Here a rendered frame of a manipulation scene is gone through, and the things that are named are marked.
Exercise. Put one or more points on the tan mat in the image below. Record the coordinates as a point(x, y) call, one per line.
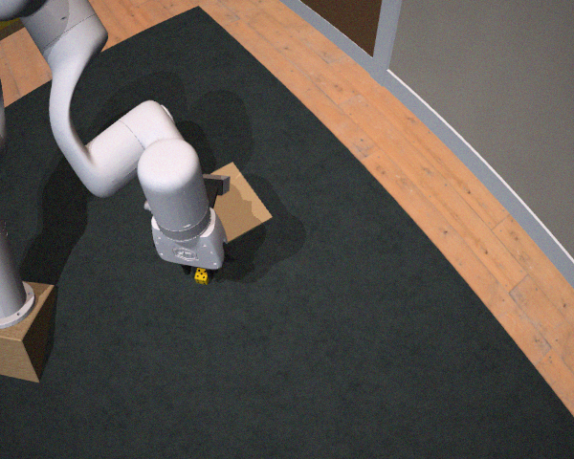
point(240, 210)

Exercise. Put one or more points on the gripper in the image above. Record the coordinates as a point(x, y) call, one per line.
point(206, 250)

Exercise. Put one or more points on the yellow die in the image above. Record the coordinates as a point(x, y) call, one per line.
point(201, 276)

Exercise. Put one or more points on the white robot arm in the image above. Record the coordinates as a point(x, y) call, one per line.
point(144, 143)

